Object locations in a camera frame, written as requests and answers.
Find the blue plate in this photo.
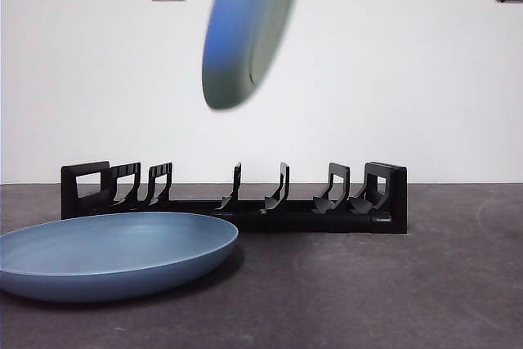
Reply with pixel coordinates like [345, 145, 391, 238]
[0, 212, 240, 304]

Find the pale green plate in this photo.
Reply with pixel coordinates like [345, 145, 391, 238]
[202, 0, 306, 112]

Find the black plastic plate rack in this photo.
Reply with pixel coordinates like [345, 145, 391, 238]
[60, 160, 409, 235]

